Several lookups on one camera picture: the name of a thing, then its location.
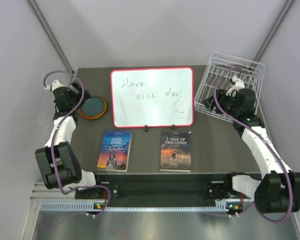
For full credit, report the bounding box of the orange plate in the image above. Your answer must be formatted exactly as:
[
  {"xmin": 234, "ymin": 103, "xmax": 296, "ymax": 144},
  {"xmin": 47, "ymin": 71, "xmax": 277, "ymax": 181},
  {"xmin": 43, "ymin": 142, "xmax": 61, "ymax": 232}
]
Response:
[{"xmin": 79, "ymin": 96, "xmax": 108, "ymax": 120}]

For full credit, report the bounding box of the pink framed whiteboard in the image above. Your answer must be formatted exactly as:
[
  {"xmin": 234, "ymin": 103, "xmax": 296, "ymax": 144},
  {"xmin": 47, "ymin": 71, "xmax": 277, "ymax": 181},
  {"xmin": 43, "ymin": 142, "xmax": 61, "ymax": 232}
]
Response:
[{"xmin": 110, "ymin": 66, "xmax": 194, "ymax": 128}]

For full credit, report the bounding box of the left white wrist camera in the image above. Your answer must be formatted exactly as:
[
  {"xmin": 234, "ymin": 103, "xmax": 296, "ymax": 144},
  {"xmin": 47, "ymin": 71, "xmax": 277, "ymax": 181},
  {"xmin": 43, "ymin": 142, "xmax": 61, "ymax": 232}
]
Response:
[{"xmin": 44, "ymin": 79, "xmax": 63, "ymax": 92}]

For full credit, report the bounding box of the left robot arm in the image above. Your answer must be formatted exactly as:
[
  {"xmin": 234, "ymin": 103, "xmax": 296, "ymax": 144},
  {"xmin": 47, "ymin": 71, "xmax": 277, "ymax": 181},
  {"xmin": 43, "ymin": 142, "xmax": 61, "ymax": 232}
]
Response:
[{"xmin": 35, "ymin": 80, "xmax": 104, "ymax": 199}]

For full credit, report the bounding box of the Jane Eyre book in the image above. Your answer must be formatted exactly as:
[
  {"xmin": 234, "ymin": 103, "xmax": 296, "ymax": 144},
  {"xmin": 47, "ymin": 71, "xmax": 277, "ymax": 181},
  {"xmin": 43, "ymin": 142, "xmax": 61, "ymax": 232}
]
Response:
[{"xmin": 96, "ymin": 130, "xmax": 133, "ymax": 172}]

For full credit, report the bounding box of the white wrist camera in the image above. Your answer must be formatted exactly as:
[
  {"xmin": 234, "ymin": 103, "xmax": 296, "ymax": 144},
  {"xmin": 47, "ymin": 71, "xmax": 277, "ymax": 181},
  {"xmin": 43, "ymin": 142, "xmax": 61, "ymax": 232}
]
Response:
[
  {"xmin": 44, "ymin": 79, "xmax": 63, "ymax": 92},
  {"xmin": 226, "ymin": 75, "xmax": 245, "ymax": 97}
]

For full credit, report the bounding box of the Tale of Two Cities book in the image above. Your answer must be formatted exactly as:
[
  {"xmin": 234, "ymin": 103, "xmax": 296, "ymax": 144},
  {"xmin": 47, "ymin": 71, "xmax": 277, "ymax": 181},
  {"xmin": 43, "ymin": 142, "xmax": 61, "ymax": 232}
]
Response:
[{"xmin": 160, "ymin": 130, "xmax": 192, "ymax": 173}]

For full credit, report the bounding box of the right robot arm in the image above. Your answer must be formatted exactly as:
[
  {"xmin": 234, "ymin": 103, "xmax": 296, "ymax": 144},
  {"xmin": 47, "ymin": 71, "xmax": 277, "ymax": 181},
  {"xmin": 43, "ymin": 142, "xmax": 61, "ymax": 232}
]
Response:
[{"xmin": 202, "ymin": 88, "xmax": 300, "ymax": 214}]

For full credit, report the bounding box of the aluminium rail frame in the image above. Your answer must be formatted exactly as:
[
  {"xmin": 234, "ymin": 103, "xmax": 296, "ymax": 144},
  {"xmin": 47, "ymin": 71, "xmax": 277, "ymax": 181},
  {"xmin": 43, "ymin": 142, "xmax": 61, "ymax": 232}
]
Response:
[{"xmin": 27, "ymin": 181, "xmax": 300, "ymax": 213}]

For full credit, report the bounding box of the white wire dish rack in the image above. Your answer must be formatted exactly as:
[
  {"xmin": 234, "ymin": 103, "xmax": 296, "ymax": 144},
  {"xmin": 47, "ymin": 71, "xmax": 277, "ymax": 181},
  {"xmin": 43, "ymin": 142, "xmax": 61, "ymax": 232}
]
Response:
[{"xmin": 194, "ymin": 51, "xmax": 266, "ymax": 123}]

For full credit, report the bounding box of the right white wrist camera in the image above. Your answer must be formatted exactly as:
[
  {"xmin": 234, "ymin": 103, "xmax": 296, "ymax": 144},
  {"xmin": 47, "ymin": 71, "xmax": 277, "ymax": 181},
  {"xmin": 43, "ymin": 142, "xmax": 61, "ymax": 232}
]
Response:
[{"xmin": 226, "ymin": 75, "xmax": 245, "ymax": 97}]

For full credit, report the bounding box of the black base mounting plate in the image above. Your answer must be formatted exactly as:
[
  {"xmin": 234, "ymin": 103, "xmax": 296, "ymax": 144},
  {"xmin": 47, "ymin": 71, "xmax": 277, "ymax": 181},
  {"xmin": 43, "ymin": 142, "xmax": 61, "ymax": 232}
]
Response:
[{"xmin": 74, "ymin": 181, "xmax": 253, "ymax": 207}]

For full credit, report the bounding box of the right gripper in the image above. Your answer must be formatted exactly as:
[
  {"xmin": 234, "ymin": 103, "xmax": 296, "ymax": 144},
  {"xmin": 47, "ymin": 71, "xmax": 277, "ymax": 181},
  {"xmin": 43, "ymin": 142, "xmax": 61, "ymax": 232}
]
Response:
[{"xmin": 202, "ymin": 88, "xmax": 241, "ymax": 118}]

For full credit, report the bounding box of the teal ceramic plate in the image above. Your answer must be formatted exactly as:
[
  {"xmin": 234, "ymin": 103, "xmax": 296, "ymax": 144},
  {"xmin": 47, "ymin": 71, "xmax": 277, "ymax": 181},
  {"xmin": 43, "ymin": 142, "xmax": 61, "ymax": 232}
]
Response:
[{"xmin": 80, "ymin": 96, "xmax": 106, "ymax": 118}]

